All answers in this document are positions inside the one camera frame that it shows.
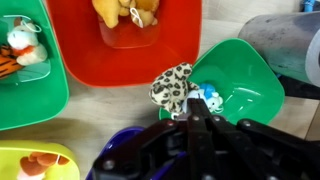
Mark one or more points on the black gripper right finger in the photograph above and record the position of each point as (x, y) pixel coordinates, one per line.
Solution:
(238, 157)

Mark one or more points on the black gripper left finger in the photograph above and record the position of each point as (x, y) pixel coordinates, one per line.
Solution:
(200, 146)

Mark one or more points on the leopard print plush toy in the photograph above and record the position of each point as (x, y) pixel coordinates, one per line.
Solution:
(171, 87)

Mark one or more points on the left green plastic bowl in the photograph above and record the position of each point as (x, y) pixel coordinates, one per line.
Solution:
(243, 79)

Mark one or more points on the green plastic bowl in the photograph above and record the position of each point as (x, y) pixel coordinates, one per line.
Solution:
(37, 92)
(243, 79)

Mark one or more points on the blue plastic bowl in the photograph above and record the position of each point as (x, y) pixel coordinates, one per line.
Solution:
(137, 153)

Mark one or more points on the red plastic bowl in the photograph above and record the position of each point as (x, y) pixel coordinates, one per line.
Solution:
(98, 56)

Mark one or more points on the orange toy in yellow bowl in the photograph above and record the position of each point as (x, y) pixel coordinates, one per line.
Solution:
(35, 165)

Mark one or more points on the right green plastic bowl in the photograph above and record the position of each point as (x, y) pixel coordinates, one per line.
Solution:
(37, 92)

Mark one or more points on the yellow plastic bowl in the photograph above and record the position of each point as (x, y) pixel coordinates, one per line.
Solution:
(11, 151)

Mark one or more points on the blue white plush toy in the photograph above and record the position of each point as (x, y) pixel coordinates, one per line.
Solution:
(208, 93)

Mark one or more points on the tan plush toy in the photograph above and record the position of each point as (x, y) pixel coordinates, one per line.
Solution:
(141, 12)

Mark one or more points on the tiger white plush toy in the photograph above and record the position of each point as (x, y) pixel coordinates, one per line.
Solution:
(23, 47)

